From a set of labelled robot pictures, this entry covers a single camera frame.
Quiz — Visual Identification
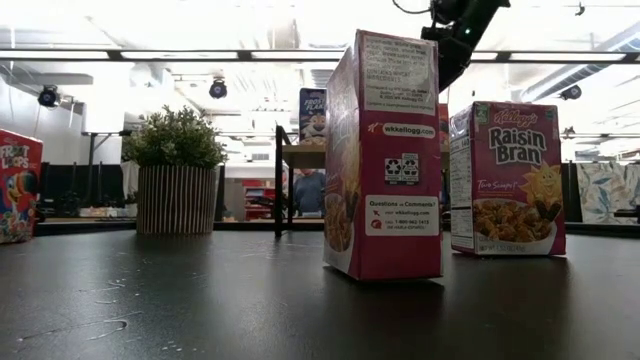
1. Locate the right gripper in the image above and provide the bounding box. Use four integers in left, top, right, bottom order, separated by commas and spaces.
421, 24, 474, 94

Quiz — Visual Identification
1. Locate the black aluminium table frame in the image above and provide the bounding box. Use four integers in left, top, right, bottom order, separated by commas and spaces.
32, 219, 640, 239

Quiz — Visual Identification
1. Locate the Frosted Flakes cereal box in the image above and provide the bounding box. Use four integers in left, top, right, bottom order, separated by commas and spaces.
298, 88, 327, 146

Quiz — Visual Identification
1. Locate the red background shelving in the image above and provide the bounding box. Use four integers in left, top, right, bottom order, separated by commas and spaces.
244, 177, 276, 222

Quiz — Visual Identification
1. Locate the wooden shelf with black frame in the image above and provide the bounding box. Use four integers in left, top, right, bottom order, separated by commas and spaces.
273, 124, 451, 239

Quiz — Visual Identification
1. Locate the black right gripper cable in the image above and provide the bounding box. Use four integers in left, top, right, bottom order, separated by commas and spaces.
392, 0, 435, 15

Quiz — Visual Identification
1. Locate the Raisin Bran cereal box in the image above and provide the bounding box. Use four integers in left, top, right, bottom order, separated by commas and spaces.
322, 29, 445, 282
448, 101, 568, 257

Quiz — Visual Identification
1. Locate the green plant in striped pot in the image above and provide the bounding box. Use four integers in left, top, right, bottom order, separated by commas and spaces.
121, 104, 229, 236

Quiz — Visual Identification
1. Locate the person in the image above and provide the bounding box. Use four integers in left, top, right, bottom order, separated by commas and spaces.
292, 168, 326, 219

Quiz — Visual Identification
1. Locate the black room divider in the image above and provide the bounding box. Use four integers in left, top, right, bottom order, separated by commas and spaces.
38, 162, 139, 219
560, 162, 584, 224

